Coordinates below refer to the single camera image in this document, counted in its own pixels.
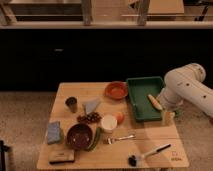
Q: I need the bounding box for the light blue cloth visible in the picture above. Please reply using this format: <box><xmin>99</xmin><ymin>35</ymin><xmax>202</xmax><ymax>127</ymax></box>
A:
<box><xmin>83</xmin><ymin>98</ymin><xmax>100</xmax><ymax>114</ymax></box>

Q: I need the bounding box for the dark brown wooden block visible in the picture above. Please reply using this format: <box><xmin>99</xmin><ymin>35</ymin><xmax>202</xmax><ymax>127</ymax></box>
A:
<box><xmin>49</xmin><ymin>150</ymin><xmax>75</xmax><ymax>164</ymax></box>

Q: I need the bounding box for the green cucumber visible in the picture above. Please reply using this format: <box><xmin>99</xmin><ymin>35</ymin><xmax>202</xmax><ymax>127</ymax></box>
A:
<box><xmin>86</xmin><ymin>127</ymin><xmax>102</xmax><ymax>151</ymax></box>

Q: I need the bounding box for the wooden folding table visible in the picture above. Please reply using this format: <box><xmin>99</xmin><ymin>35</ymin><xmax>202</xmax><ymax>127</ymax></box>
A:
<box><xmin>37</xmin><ymin>82</ymin><xmax>189</xmax><ymax>171</ymax></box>

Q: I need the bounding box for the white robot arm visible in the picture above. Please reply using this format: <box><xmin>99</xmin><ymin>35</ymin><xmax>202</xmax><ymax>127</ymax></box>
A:
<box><xmin>157</xmin><ymin>63</ymin><xmax>213</xmax><ymax>125</ymax></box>

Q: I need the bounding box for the black white dish brush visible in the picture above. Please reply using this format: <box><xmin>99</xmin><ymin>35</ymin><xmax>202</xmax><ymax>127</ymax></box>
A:
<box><xmin>128</xmin><ymin>144</ymin><xmax>171</xmax><ymax>167</ymax></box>

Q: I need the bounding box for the dark red bowl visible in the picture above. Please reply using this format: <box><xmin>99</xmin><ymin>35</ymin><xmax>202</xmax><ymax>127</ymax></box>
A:
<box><xmin>66</xmin><ymin>123</ymin><xmax>93</xmax><ymax>150</ymax></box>

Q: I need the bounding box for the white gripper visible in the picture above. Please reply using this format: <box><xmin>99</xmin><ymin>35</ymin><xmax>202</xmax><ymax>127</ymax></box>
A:
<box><xmin>161</xmin><ymin>102</ymin><xmax>180</xmax><ymax>126</ymax></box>

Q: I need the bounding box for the silver fork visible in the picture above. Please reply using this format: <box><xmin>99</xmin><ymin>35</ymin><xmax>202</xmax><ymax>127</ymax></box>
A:
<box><xmin>103</xmin><ymin>134</ymin><xmax>135</xmax><ymax>145</ymax></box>

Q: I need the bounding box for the yellow banana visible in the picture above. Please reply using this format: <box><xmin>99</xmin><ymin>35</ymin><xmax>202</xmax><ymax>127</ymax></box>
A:
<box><xmin>148</xmin><ymin>94</ymin><xmax>163</xmax><ymax>111</ymax></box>

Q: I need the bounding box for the green plastic tray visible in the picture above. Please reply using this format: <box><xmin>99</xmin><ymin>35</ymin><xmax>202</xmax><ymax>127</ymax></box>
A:
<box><xmin>126</xmin><ymin>76</ymin><xmax>164</xmax><ymax>122</ymax></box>

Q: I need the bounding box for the white cup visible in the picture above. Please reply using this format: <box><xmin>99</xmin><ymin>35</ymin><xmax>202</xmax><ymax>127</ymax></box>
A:
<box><xmin>101</xmin><ymin>115</ymin><xmax>117</xmax><ymax>133</ymax></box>

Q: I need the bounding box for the dark metal cup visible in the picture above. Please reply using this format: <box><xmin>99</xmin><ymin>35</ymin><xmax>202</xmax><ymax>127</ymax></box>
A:
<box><xmin>65</xmin><ymin>97</ymin><xmax>77</xmax><ymax>113</ymax></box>

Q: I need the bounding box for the red grapes bunch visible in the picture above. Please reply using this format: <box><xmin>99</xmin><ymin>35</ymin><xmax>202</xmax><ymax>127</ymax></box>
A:
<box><xmin>77</xmin><ymin>112</ymin><xmax>101</xmax><ymax>124</ymax></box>

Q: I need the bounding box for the blue sponge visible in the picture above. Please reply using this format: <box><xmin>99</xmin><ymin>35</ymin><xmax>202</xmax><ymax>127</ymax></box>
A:
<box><xmin>47</xmin><ymin>121</ymin><xmax>63</xmax><ymax>145</ymax></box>

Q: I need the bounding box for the orange bowl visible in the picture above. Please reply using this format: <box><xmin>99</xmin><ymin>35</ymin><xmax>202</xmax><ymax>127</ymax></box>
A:
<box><xmin>104</xmin><ymin>81</ymin><xmax>128</xmax><ymax>100</ymax></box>

